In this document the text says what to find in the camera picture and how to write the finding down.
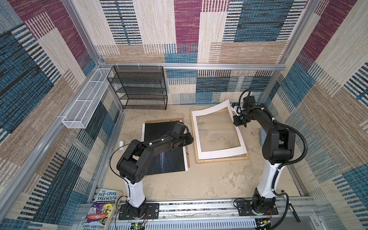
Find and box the dark photo print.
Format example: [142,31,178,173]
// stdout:
[142,118,188,175]

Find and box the white photo mat board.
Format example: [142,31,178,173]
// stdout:
[193,100,248,160]

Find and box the light wooden picture frame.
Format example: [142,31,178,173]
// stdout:
[190,110,250,163]

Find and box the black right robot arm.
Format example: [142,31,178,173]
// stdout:
[232,89,308,215]

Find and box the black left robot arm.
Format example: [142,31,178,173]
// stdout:
[116,120,194,220]

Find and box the grey blue oval case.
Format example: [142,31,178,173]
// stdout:
[259,128,267,146]

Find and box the small white plastic device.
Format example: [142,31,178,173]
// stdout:
[119,141,125,151]

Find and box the black marker pen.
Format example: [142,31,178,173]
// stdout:
[288,202,301,223]

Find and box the colourful treehouse book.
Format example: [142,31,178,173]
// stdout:
[80,188,122,230]

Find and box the brown frame backing board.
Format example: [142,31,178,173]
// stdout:
[145,117,190,167]

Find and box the black wire shelf rack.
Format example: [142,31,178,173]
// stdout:
[107,66,168,110]

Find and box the white wire mesh basket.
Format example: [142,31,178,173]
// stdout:
[62,68,111,129]

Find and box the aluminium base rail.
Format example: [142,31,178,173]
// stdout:
[110,196,325,230]

